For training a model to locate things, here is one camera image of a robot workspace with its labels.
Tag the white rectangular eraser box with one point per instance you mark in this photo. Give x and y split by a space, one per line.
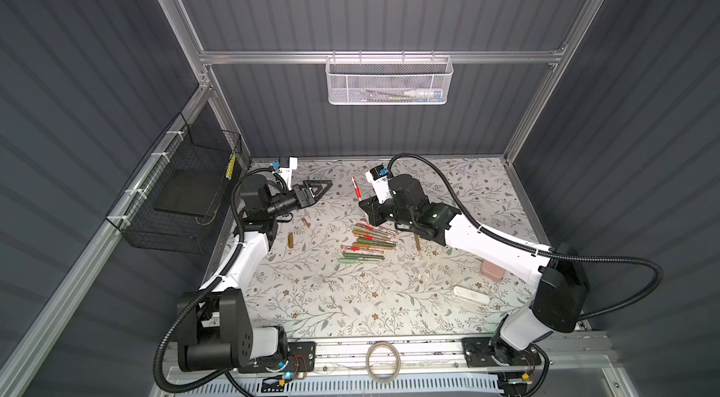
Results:
470 296

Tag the pink pencil case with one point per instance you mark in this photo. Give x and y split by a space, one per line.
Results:
492 271

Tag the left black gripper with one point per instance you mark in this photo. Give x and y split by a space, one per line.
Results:
300 195

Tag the roll of clear tape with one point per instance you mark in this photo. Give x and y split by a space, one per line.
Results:
383 363

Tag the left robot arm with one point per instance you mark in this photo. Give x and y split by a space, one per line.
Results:
212 334

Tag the white wire mesh basket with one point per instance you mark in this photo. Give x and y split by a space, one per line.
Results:
388 81

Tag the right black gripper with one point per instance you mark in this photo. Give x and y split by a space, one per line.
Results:
380 212

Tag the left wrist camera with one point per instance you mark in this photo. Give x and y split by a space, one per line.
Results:
284 167

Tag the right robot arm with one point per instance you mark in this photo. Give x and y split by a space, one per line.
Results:
557 277

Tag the black wire basket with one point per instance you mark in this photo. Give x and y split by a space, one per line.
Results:
182 193

